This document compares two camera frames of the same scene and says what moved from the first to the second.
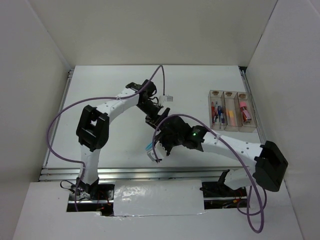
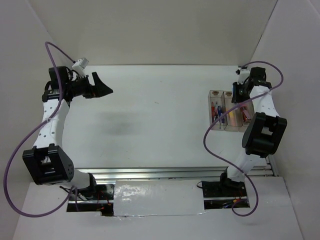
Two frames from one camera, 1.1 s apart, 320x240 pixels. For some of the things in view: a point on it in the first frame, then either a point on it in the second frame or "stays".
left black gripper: [153, 120] to [100, 89]
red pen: [213, 114] stays
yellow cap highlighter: [232, 121] stays
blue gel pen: [219, 110] stays
